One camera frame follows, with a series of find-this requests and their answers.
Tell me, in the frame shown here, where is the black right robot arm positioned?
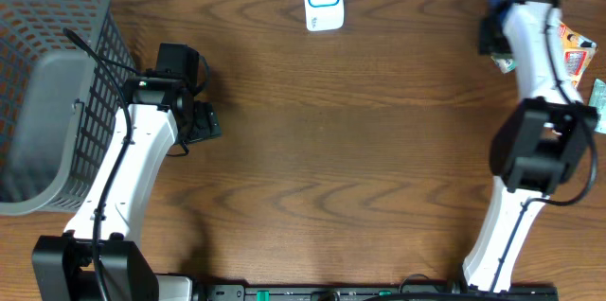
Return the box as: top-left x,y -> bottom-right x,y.
462,0 -> 597,294

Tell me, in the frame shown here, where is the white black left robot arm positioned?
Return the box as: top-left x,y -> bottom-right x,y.
31,76 -> 213,300

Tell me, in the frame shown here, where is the teal white tissue packet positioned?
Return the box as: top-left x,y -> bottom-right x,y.
491,56 -> 516,74

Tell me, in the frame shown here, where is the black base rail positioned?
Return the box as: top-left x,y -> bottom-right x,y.
192,280 -> 560,301

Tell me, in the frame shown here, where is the yellow red snack bag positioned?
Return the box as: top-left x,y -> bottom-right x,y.
559,23 -> 597,88

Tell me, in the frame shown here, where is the dark grey plastic mesh basket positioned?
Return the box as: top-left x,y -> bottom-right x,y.
1,0 -> 134,216

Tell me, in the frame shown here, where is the light teal snack packet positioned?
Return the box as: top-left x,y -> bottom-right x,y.
589,79 -> 606,134

